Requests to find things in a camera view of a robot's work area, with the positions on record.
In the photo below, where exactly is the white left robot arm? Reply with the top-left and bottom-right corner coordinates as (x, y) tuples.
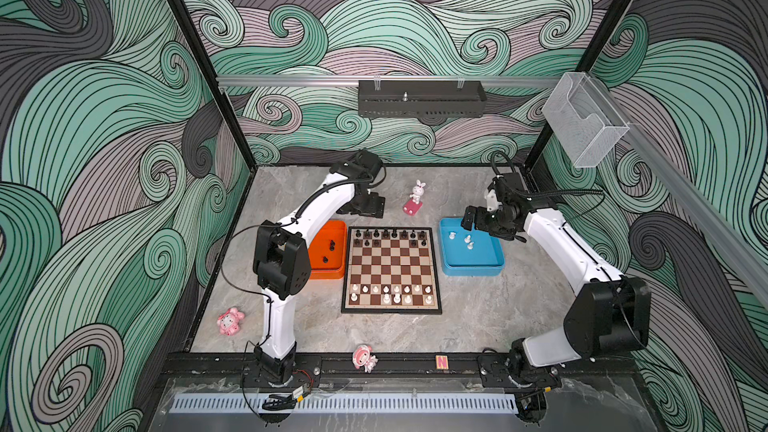
(253, 151), (386, 382)

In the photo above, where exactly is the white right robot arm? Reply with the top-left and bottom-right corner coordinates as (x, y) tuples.
(461, 206), (651, 371)

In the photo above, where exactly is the folding chess board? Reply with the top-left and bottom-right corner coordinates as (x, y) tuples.
(341, 226), (442, 315)

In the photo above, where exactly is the white bunny phone stand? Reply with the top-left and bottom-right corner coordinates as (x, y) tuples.
(403, 180), (426, 216)

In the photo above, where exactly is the blue plastic tray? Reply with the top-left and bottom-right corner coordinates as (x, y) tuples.
(439, 218), (505, 277)

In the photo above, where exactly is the orange plastic tray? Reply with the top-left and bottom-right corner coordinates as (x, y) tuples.
(309, 220), (347, 280)

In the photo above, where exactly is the clear acrylic holder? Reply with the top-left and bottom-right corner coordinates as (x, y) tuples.
(542, 72), (629, 169)

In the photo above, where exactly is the pink melody figurine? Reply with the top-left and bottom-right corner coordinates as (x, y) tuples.
(352, 344), (378, 373)

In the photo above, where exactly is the red letter block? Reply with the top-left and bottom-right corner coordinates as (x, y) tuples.
(435, 355), (450, 370)

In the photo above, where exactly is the pink kitty figurine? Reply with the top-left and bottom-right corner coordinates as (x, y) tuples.
(217, 307), (246, 336)

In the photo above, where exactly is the black wall shelf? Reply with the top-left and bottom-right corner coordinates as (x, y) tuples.
(357, 81), (488, 123)

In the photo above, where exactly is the aluminium rail back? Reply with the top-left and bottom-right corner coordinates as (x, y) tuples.
(216, 74), (560, 89)

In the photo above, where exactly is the aluminium rail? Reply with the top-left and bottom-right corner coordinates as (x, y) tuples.
(625, 124), (767, 307)
(216, 74), (560, 89)

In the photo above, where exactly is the aluminium rail right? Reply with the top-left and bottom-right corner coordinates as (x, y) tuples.
(625, 124), (767, 307)

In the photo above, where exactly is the black frame post left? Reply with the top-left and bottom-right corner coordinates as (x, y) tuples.
(166, 0), (258, 174)

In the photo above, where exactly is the black frame post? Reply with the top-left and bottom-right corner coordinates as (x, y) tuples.
(523, 0), (632, 172)
(166, 0), (258, 174)

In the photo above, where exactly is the white slotted cable duct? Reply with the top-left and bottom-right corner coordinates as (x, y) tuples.
(169, 392), (518, 415)

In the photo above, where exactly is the black frame post right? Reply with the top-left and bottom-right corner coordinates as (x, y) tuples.
(523, 0), (632, 172)

